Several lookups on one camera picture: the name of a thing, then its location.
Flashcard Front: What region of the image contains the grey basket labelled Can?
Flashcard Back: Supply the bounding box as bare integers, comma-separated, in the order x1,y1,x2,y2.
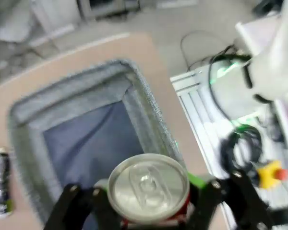
7,58,186,230

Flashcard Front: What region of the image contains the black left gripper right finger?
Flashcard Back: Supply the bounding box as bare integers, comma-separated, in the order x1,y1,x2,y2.
179,167,277,230

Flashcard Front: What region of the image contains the red crushed drink can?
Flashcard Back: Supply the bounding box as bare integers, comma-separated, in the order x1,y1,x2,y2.
108,154,192,227

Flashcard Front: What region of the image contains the aluminium profile frame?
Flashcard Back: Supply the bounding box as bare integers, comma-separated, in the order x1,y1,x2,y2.
169,69,232,174

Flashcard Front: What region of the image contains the dark blue crushed can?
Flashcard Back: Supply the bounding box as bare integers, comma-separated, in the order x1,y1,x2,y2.
0,147,15,217

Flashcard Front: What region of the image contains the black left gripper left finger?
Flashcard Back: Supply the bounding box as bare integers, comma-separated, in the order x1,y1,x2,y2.
44,179,122,230

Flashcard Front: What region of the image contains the coiled black cable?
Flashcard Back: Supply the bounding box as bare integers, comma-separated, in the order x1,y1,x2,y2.
220,124,265,178

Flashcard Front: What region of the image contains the yellow emergency stop button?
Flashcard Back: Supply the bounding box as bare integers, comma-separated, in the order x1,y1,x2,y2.
256,160,288,190

